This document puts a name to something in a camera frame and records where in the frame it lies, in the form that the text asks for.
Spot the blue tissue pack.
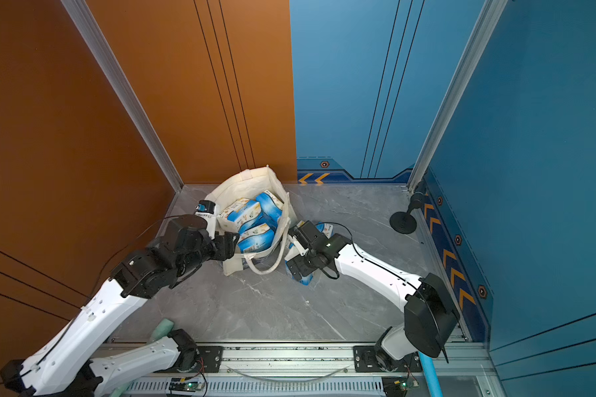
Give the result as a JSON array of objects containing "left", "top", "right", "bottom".
[
  {"left": 316, "top": 223, "right": 334, "bottom": 238},
  {"left": 256, "top": 190, "right": 284, "bottom": 228},
  {"left": 220, "top": 198, "right": 262, "bottom": 224},
  {"left": 286, "top": 265, "right": 314, "bottom": 286}
]

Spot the blue tissue pack frontmost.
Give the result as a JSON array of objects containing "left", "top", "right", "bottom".
[{"left": 237, "top": 223, "right": 275, "bottom": 253}]

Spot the cream canvas bag blue print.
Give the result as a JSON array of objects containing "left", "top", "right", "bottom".
[{"left": 206, "top": 166, "right": 296, "bottom": 276}]

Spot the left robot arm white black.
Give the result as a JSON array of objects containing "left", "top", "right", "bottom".
[{"left": 0, "top": 214, "right": 239, "bottom": 396}]

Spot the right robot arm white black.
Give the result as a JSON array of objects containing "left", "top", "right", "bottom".
[{"left": 286, "top": 231, "right": 460, "bottom": 372}]

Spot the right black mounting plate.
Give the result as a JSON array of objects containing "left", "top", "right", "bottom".
[{"left": 353, "top": 345, "right": 422, "bottom": 373}]

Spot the black mounting plate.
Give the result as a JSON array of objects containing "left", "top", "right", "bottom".
[
  {"left": 353, "top": 345, "right": 422, "bottom": 373},
  {"left": 161, "top": 345, "right": 224, "bottom": 374}
]

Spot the black round stand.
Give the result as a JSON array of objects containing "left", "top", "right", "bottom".
[{"left": 389, "top": 192, "right": 425, "bottom": 235}]

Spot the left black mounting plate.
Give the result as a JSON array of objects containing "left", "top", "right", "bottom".
[{"left": 161, "top": 345, "right": 224, "bottom": 374}]

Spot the white vented grille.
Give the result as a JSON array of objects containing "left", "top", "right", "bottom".
[{"left": 124, "top": 377, "right": 385, "bottom": 396}]

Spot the left circuit board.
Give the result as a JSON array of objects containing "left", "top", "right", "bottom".
[{"left": 167, "top": 378, "right": 205, "bottom": 396}]

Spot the circuit board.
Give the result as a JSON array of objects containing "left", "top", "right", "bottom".
[
  {"left": 382, "top": 377, "right": 419, "bottom": 397},
  {"left": 167, "top": 378, "right": 205, "bottom": 396}
]

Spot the right circuit board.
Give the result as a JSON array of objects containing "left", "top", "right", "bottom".
[{"left": 382, "top": 377, "right": 419, "bottom": 397}]

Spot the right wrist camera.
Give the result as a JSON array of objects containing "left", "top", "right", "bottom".
[{"left": 290, "top": 221, "right": 328, "bottom": 256}]

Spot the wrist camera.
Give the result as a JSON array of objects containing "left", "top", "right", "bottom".
[
  {"left": 195, "top": 199, "right": 217, "bottom": 239},
  {"left": 290, "top": 221, "right": 328, "bottom": 256}
]

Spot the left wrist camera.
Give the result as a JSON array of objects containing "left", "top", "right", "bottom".
[{"left": 195, "top": 199, "right": 217, "bottom": 239}]

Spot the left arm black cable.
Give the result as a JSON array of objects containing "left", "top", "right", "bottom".
[{"left": 86, "top": 214, "right": 200, "bottom": 299}]

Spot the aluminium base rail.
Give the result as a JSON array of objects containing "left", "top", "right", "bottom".
[{"left": 78, "top": 341, "right": 498, "bottom": 383}]

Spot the green hose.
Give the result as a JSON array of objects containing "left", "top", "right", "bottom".
[{"left": 148, "top": 318, "right": 175, "bottom": 343}]

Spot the blue hose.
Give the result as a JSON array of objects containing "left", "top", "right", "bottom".
[{"left": 418, "top": 351, "right": 444, "bottom": 397}]

